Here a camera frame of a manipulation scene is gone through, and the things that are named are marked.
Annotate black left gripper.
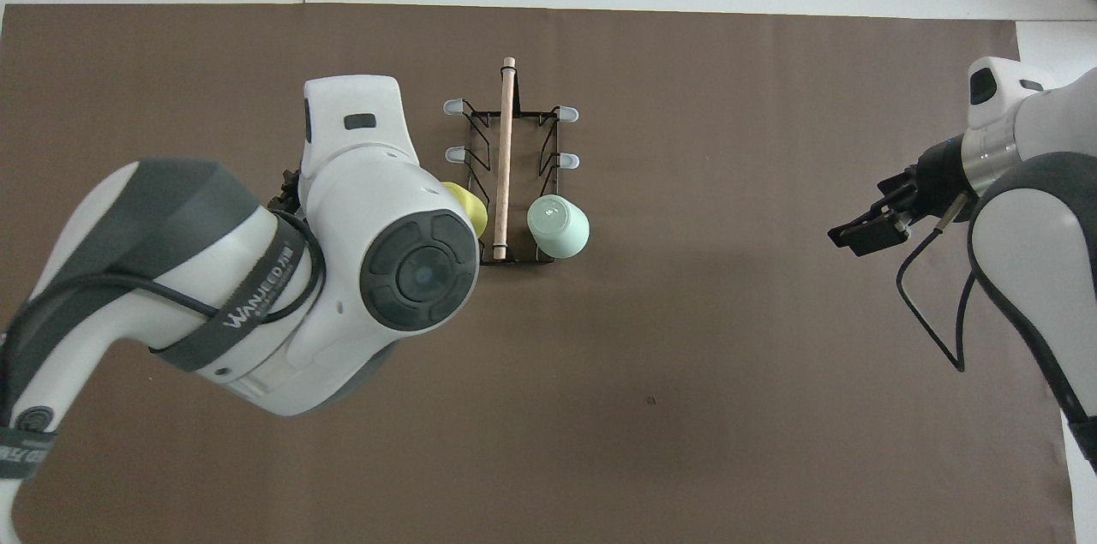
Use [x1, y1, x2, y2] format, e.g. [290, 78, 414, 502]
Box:
[267, 170, 309, 215]

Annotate yellow plastic cup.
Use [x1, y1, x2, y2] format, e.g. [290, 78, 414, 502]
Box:
[441, 182, 489, 241]

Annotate pale green plastic cup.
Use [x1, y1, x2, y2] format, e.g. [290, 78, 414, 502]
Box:
[526, 194, 590, 260]

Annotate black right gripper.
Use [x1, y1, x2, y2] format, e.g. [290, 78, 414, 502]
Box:
[827, 140, 968, 259]

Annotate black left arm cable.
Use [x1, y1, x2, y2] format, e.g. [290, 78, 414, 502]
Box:
[0, 208, 327, 356]

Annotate black wire cup rack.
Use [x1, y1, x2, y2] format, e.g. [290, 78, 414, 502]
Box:
[443, 57, 579, 266]

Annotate brown paper table mat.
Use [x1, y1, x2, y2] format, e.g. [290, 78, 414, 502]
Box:
[0, 3, 1076, 544]

